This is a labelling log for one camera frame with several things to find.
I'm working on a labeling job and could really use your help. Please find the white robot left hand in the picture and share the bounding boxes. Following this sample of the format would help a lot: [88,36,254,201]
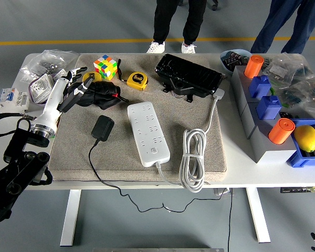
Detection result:
[30,66,96,132]

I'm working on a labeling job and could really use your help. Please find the black plug adapter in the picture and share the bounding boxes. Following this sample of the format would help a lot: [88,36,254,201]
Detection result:
[91,114,115,141]

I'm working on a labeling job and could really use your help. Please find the thin black adapter cord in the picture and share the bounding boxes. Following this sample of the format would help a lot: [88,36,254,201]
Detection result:
[88,139,228,213]

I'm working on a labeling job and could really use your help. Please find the white power strip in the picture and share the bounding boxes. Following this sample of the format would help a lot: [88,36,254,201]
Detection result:
[127,101,171,167]

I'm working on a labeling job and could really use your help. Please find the purple bowl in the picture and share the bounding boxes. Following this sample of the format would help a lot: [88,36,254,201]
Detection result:
[28,73,61,106]

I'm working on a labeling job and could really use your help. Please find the white socket module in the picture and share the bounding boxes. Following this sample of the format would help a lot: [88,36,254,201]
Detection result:
[30,73,55,103]

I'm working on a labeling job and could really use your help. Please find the white circuit breaker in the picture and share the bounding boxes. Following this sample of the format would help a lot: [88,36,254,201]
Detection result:
[0,87,30,116]

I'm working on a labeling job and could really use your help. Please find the clear bag of screws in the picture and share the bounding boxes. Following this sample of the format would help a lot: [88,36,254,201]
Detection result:
[19,49,79,79]

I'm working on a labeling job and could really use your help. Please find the yellow tape measure metal clip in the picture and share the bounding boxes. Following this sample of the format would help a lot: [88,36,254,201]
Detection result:
[82,71,102,83]

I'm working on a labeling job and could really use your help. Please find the black cloth pouch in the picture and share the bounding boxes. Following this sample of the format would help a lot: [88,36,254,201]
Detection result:
[67,80,129,111]

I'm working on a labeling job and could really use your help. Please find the black table control panel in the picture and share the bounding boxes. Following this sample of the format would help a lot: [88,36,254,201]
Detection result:
[280,186,315,194]

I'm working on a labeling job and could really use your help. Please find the colourful puzzle cube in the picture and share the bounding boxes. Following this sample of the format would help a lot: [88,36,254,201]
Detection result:
[93,54,118,81]

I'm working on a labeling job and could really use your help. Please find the white table leg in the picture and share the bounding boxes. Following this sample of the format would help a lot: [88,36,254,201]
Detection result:
[60,188,82,247]
[246,187,271,244]

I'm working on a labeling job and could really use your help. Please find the yellow tape measure black label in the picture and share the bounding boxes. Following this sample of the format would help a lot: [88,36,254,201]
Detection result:
[126,71,149,92]

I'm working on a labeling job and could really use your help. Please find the blue plastic bin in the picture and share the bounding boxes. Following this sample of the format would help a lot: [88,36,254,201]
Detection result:
[286,118,315,169]

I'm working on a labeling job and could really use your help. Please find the grey block holder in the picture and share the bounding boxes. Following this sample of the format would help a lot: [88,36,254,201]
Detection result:
[230,64,297,164]

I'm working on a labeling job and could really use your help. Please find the yellow lemon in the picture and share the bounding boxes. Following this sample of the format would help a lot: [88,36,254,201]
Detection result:
[293,124,315,153]

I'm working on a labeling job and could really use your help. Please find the grey-brown mat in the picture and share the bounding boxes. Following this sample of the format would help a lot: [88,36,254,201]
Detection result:
[47,54,228,184]

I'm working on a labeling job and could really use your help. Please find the orange cylinder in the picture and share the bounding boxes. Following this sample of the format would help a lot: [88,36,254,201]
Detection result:
[268,118,296,145]
[244,54,265,79]

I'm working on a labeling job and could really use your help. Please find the person in black trousers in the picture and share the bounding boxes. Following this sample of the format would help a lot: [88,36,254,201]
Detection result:
[146,0,208,55]

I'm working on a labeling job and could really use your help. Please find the black wrapped device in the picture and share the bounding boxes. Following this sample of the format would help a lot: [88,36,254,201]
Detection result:
[154,54,226,103]

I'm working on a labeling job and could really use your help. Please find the blue block with knob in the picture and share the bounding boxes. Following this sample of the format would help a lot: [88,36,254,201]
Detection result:
[256,95,282,121]
[248,75,272,100]

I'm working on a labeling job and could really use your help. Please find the clear bags of components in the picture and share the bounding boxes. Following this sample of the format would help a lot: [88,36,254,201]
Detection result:
[259,52,315,124]

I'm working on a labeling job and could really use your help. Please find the blue bowl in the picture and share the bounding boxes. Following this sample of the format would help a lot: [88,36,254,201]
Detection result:
[219,49,253,74]

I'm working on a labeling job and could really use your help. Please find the black chip components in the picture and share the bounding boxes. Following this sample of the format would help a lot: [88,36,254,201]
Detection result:
[223,51,249,70]

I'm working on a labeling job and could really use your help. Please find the person in blue trousers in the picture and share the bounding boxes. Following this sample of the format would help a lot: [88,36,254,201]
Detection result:
[250,0,315,55]

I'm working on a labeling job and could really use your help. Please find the black hanging cable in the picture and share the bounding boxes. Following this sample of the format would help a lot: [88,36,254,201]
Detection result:
[227,187,234,252]

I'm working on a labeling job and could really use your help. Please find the white power strip cable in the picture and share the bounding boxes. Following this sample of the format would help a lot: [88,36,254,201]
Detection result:
[154,88,226,194]

